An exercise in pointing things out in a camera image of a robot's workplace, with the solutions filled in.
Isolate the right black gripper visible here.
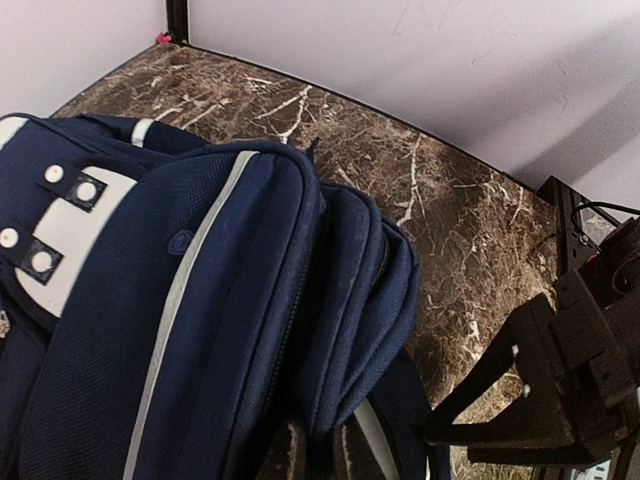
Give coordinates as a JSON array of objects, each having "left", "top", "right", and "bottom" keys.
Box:
[{"left": 424, "top": 219, "right": 639, "bottom": 465}]

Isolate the navy blue student backpack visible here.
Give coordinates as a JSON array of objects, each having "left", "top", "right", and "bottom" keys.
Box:
[{"left": 1, "top": 114, "right": 451, "bottom": 479}]

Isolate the black front rail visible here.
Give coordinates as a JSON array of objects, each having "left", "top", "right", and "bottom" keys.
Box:
[{"left": 534, "top": 174, "right": 640, "bottom": 281}]

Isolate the right black frame post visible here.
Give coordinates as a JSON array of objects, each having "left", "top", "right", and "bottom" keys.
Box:
[{"left": 165, "top": 0, "right": 190, "bottom": 45}]

